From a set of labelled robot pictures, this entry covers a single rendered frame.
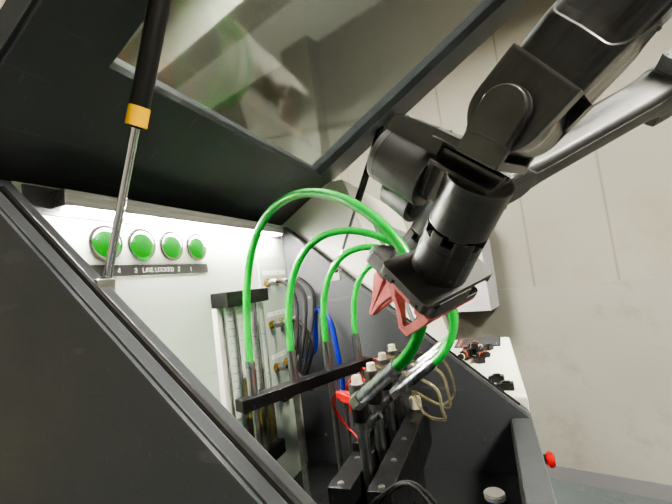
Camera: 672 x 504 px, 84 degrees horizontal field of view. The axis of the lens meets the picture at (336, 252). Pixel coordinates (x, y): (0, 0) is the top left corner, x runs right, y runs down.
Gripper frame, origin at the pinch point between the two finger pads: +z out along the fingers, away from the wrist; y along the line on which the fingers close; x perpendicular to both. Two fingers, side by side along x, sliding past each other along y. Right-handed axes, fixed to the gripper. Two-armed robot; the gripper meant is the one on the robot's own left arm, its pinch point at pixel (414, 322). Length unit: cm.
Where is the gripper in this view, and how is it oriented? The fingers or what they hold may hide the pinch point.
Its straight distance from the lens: 45.5
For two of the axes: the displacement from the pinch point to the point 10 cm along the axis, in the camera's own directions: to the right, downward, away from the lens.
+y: -8.2, 2.9, -5.0
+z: -1.4, 7.4, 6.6
